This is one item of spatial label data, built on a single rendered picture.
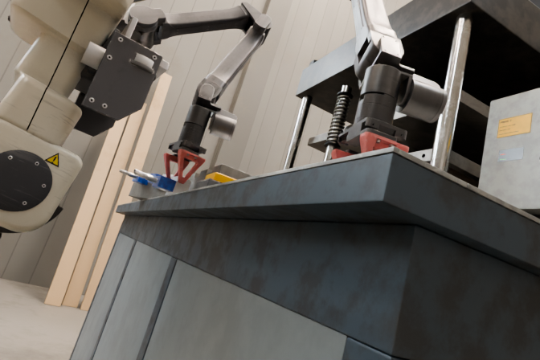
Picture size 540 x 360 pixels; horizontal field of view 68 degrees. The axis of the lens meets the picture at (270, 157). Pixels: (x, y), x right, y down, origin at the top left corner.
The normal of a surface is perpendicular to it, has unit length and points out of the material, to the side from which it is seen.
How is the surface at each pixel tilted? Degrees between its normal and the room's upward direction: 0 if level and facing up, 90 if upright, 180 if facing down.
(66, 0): 90
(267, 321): 90
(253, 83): 90
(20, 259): 90
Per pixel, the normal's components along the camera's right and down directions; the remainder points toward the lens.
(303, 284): -0.86, -0.36
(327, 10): 0.54, -0.07
